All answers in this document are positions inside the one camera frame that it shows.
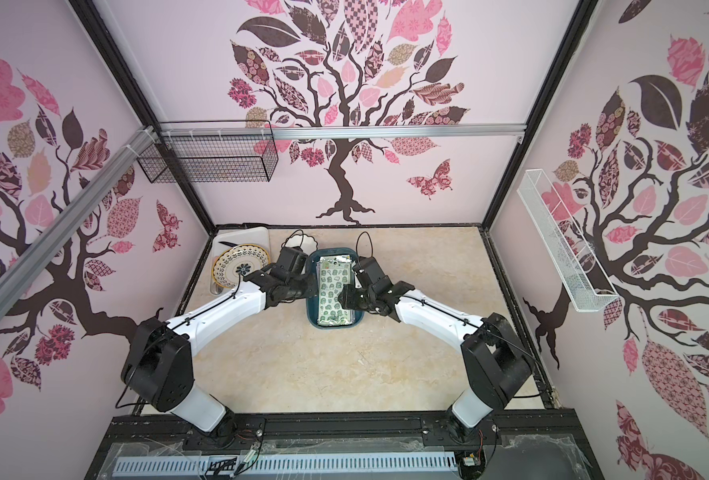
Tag teal storage box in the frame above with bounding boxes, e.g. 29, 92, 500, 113
306, 247, 365, 329

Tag green dinosaur sticker sheet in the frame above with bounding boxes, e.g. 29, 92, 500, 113
316, 255, 355, 328

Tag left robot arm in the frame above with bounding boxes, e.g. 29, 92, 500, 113
120, 247, 318, 442

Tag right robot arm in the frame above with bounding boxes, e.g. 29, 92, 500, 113
338, 257, 535, 435

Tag white scalloped bowl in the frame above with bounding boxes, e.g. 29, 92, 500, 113
282, 231, 318, 256

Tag patterned yellow rim plate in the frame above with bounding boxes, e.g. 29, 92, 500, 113
212, 244, 270, 289

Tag black wire basket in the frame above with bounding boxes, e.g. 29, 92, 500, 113
136, 120, 280, 184

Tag aluminium rail back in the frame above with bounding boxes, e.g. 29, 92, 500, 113
162, 123, 527, 140

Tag aluminium rail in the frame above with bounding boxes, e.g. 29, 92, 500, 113
0, 126, 158, 320
162, 123, 527, 140

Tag white slotted cable duct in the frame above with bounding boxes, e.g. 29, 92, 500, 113
108, 452, 458, 479

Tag white wire shelf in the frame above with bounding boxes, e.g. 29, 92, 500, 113
517, 169, 620, 313

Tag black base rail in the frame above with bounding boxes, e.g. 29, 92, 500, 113
86, 409, 604, 479

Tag aluminium rail left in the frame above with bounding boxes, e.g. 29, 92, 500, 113
0, 126, 158, 320

